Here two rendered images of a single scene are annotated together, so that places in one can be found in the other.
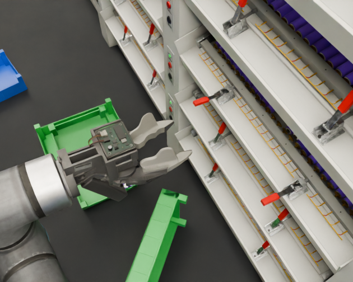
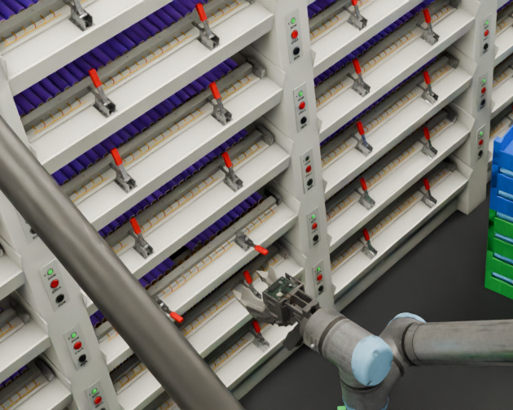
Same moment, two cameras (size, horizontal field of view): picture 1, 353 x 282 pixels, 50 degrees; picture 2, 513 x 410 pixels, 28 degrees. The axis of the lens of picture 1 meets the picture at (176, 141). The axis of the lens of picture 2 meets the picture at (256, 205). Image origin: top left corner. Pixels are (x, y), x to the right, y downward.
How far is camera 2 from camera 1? 1.92 m
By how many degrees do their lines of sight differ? 61
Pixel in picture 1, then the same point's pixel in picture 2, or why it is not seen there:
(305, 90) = (201, 198)
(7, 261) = not seen: hidden behind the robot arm
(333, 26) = (213, 141)
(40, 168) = (323, 317)
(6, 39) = not seen: outside the picture
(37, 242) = not seen: hidden behind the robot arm
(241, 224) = (235, 366)
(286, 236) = (258, 286)
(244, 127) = (191, 286)
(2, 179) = (341, 332)
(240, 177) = (208, 332)
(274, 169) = (228, 259)
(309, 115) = (221, 194)
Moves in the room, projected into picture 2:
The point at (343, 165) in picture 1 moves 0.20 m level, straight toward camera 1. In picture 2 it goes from (255, 175) to (338, 192)
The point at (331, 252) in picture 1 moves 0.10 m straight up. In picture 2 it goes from (285, 217) to (282, 188)
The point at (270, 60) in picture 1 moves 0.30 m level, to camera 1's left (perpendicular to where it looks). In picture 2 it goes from (175, 221) to (212, 319)
